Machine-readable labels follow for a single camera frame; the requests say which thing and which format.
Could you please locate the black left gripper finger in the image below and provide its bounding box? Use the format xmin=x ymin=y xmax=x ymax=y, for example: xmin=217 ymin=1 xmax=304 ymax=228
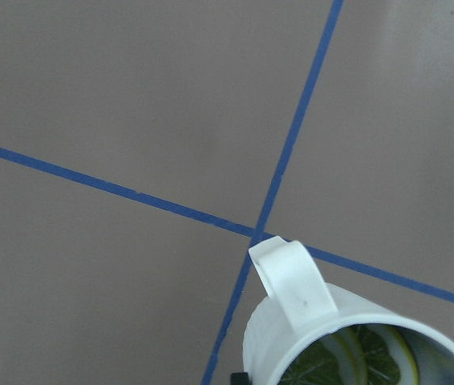
xmin=229 ymin=372 xmax=250 ymax=385

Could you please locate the white ceramic mug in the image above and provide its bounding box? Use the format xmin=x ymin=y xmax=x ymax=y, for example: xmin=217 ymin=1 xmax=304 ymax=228
xmin=242 ymin=237 xmax=454 ymax=384

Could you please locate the lemon slice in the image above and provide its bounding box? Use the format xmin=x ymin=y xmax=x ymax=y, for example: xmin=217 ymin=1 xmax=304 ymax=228
xmin=279 ymin=323 xmax=420 ymax=384

